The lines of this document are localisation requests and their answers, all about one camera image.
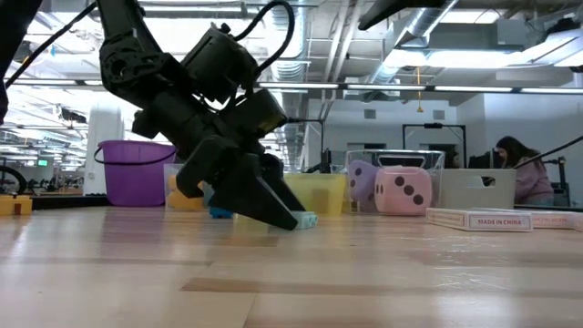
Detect small clear plastic bin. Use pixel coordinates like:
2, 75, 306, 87
162, 162, 213, 213

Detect black aluminium support frame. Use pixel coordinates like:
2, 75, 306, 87
31, 194, 110, 210

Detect large clear plastic bin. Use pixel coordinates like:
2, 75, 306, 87
344, 149, 445, 216

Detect orange back playing card box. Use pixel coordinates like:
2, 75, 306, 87
473, 207, 578, 231

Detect silver ventilation duct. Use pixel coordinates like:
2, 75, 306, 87
268, 4, 315, 160
363, 0, 459, 99

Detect black rig frame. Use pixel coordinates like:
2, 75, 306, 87
286, 117, 325, 174
402, 122, 468, 170

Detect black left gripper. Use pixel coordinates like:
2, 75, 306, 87
131, 85, 308, 231

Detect grey plastic bin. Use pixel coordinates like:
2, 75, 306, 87
439, 169, 517, 210

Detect bicycle wheel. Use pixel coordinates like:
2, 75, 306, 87
0, 164, 28, 197

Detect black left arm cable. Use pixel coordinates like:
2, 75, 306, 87
2, 0, 297, 90

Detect pink foam die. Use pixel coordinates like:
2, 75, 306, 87
373, 166, 433, 217

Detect yellow plastic bin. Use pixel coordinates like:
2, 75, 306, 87
282, 172, 347, 218

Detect yellow hanging pendant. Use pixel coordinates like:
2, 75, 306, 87
414, 67, 424, 114

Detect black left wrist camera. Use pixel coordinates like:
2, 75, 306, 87
181, 22, 289, 140

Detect yellow plastic toy block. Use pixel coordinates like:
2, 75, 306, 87
166, 175, 206, 211

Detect ceiling light strip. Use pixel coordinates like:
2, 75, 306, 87
0, 77, 583, 96

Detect light blue toy brick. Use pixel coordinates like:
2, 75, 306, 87
291, 210, 319, 231

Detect purple foam die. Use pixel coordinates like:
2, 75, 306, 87
348, 159, 382, 213

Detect red emblem playing card box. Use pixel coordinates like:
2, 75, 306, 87
425, 207, 533, 233

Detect purple plastic bucket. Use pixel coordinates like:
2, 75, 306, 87
94, 139, 178, 209

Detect small yellow toy block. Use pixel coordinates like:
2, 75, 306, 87
0, 194, 34, 216

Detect black desk monitors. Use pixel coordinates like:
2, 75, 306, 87
468, 152, 497, 170

